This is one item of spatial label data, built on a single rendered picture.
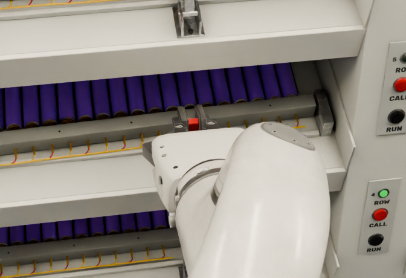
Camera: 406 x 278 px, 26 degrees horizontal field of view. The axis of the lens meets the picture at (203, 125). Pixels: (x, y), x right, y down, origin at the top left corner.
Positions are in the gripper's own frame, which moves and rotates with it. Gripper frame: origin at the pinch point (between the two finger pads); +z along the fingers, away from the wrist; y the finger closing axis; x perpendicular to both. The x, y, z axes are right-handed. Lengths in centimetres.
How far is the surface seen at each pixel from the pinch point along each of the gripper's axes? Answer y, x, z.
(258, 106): 8.8, -2.0, 7.4
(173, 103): -0.9, -1.4, 9.2
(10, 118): -19.8, -1.4, 9.2
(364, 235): 21.2, -18.8, 3.1
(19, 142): -18.9, -2.9, 5.9
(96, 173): -10.7, -6.8, 3.8
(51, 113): -15.1, -1.3, 9.4
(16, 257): -21.6, -21.1, 10.5
